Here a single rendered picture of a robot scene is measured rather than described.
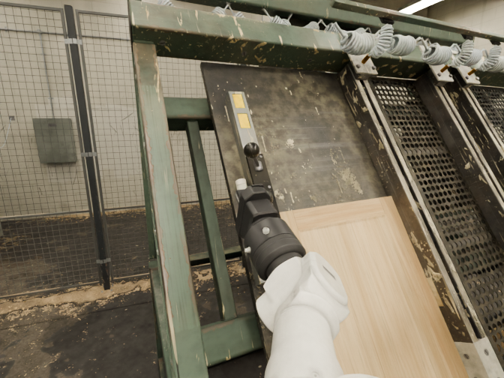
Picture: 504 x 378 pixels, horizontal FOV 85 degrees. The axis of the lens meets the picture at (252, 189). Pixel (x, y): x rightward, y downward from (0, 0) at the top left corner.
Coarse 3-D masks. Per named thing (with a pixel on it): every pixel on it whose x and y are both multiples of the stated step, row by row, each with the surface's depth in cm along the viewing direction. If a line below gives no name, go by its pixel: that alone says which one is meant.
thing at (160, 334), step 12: (204, 252) 175; (228, 252) 175; (240, 252) 186; (156, 264) 160; (192, 264) 173; (156, 276) 147; (156, 288) 137; (156, 300) 127; (156, 312) 127; (156, 324) 164; (156, 336) 166; (168, 360) 95; (228, 360) 112; (168, 372) 91
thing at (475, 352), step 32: (384, 32) 90; (352, 64) 98; (352, 96) 102; (384, 128) 95; (384, 160) 92; (416, 192) 88; (416, 224) 84; (448, 256) 81; (448, 288) 77; (448, 320) 77; (480, 352) 72
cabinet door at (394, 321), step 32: (288, 224) 74; (320, 224) 77; (352, 224) 81; (384, 224) 85; (352, 256) 77; (384, 256) 80; (416, 256) 84; (352, 288) 73; (384, 288) 76; (416, 288) 80; (352, 320) 69; (384, 320) 72; (416, 320) 76; (352, 352) 66; (384, 352) 69; (416, 352) 72; (448, 352) 75
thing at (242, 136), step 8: (232, 104) 81; (232, 112) 81; (240, 112) 81; (248, 112) 82; (232, 120) 81; (248, 120) 81; (232, 128) 82; (240, 128) 78; (248, 128) 79; (240, 136) 77; (248, 136) 78; (240, 144) 78; (240, 152) 78; (248, 176) 74; (248, 184) 75
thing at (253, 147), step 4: (248, 144) 63; (252, 144) 63; (256, 144) 63; (244, 148) 63; (248, 148) 62; (252, 148) 62; (256, 148) 63; (244, 152) 63; (248, 152) 63; (252, 152) 62; (256, 152) 63; (248, 156) 63; (252, 156) 63; (256, 156) 64; (256, 160) 69; (256, 164) 71; (260, 164) 73; (256, 168) 73; (260, 168) 73
